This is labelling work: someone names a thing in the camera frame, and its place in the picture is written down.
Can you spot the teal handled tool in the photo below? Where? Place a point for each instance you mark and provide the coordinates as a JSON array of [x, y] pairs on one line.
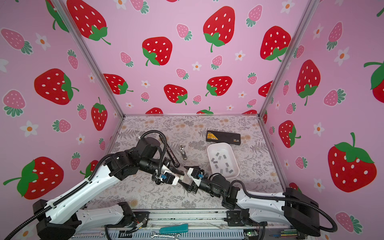
[[183, 228]]

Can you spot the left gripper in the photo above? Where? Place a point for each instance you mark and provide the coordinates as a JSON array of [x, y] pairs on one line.
[[168, 167]]

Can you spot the white plastic tray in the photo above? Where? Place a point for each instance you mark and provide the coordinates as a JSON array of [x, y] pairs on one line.
[[223, 160]]

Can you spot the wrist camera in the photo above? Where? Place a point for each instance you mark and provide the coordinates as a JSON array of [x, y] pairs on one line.
[[167, 178], [197, 174]]

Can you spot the black stapler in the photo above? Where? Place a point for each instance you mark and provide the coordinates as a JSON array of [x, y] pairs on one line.
[[170, 153]]

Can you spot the silver wrench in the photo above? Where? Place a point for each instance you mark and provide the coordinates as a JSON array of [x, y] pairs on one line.
[[168, 236]]

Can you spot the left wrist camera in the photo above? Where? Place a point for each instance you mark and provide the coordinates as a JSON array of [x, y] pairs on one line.
[[167, 178]]

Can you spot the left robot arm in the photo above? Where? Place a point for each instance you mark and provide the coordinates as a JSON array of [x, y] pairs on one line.
[[63, 216]]

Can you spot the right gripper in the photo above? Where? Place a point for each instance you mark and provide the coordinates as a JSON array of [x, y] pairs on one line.
[[189, 187]]

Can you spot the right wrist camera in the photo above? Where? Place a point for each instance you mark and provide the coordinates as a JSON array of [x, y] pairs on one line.
[[197, 174]]

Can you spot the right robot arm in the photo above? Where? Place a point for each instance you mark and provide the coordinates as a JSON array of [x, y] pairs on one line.
[[289, 207]]

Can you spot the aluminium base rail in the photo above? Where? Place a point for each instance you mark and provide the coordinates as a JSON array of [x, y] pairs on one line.
[[203, 224]]

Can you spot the black staple box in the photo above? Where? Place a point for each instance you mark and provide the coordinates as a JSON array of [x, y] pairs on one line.
[[223, 137]]

